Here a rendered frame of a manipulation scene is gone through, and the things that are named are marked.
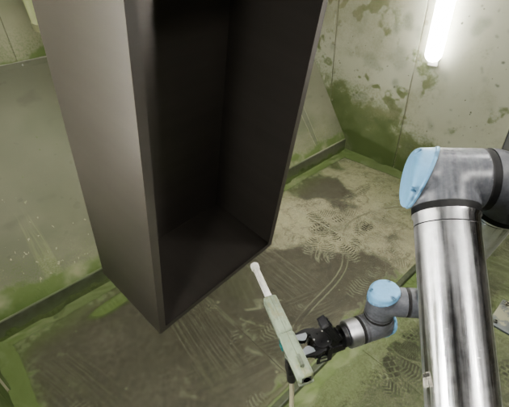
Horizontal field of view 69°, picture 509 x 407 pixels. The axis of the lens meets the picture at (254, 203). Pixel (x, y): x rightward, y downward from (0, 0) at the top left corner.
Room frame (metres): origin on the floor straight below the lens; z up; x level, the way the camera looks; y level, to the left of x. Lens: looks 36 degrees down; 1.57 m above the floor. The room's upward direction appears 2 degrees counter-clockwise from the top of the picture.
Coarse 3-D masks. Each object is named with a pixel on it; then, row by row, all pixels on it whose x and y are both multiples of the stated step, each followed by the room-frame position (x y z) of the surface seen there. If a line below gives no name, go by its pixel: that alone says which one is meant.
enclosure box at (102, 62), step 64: (64, 0) 0.79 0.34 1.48; (128, 0) 0.65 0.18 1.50; (192, 0) 1.22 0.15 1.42; (256, 0) 1.26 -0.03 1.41; (320, 0) 1.11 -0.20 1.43; (64, 64) 0.85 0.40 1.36; (128, 64) 0.66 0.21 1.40; (192, 64) 1.25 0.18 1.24; (256, 64) 1.27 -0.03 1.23; (128, 128) 0.70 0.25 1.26; (192, 128) 1.29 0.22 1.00; (256, 128) 1.27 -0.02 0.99; (128, 192) 0.75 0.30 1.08; (192, 192) 1.33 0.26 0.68; (256, 192) 1.28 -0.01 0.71; (128, 256) 0.83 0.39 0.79; (192, 256) 1.14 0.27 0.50; (256, 256) 1.16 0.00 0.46
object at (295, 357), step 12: (252, 264) 1.00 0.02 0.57; (264, 288) 0.88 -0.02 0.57; (264, 300) 0.82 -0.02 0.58; (276, 300) 0.82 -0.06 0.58; (276, 312) 0.77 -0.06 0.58; (276, 324) 0.72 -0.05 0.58; (288, 324) 0.72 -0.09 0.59; (288, 336) 0.68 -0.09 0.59; (288, 348) 0.63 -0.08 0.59; (300, 348) 0.63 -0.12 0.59; (288, 360) 0.61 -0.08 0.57; (300, 360) 0.58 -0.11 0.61; (288, 372) 0.64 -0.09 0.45; (300, 372) 0.56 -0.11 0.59; (312, 372) 0.56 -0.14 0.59; (300, 384) 0.54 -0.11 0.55
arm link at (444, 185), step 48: (432, 192) 0.53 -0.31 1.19; (480, 192) 0.53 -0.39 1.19; (432, 240) 0.47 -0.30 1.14; (480, 240) 0.46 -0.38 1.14; (432, 288) 0.41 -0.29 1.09; (480, 288) 0.39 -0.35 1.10; (432, 336) 0.35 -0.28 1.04; (480, 336) 0.34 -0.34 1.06; (432, 384) 0.30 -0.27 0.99; (480, 384) 0.28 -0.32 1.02
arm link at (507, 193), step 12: (504, 156) 0.57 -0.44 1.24; (504, 168) 0.55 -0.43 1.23; (504, 180) 0.53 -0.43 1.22; (504, 192) 0.52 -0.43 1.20; (504, 204) 0.53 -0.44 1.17; (492, 216) 0.55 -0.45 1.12; (504, 216) 0.54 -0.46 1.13; (492, 228) 0.57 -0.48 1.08; (504, 228) 0.54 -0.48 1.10; (492, 240) 0.57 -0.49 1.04; (492, 252) 0.59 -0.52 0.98; (408, 288) 0.76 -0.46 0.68; (408, 312) 0.70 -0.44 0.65
